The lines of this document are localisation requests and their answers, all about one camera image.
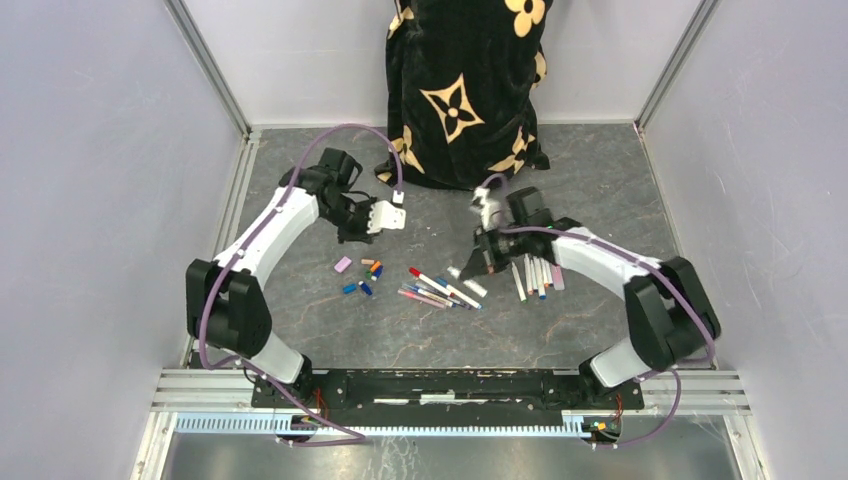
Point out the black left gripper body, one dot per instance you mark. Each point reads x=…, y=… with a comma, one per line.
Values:
x=355, y=228

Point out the black floral plush blanket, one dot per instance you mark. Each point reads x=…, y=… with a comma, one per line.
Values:
x=459, y=80

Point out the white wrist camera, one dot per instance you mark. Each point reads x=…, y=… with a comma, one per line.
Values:
x=489, y=209
x=387, y=215

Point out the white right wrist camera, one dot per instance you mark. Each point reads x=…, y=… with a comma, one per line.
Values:
x=489, y=209

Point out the pink highlighter cap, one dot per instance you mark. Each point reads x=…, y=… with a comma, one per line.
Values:
x=343, y=264

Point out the pink pen clear cap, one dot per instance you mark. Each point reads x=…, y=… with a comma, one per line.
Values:
x=420, y=298

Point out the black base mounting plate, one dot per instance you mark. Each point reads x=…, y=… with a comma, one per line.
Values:
x=461, y=398

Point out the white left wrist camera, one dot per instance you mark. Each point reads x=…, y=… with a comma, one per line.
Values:
x=387, y=215

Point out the aluminium frame rail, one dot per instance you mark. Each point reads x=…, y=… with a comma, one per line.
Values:
x=229, y=402

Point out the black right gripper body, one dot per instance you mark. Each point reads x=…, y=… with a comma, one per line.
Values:
x=501, y=246

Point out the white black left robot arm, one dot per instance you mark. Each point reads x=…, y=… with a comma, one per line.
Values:
x=225, y=299

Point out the light blue cap marker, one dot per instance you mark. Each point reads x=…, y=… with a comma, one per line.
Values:
x=459, y=294

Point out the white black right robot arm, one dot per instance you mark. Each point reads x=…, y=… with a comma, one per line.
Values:
x=669, y=315

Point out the blue long nib marker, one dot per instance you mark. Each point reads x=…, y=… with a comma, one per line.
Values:
x=436, y=296

